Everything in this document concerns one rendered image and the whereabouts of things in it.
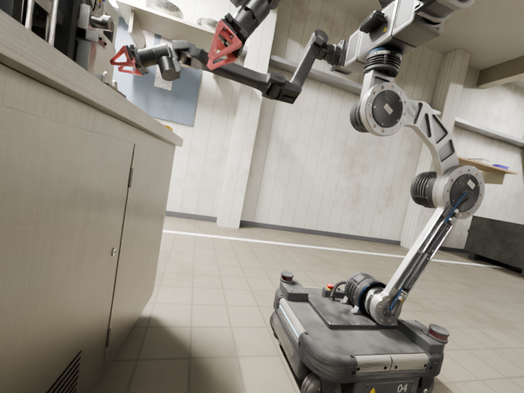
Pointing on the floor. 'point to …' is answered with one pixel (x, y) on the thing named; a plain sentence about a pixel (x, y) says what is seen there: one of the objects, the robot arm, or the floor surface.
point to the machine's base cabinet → (72, 235)
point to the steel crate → (496, 242)
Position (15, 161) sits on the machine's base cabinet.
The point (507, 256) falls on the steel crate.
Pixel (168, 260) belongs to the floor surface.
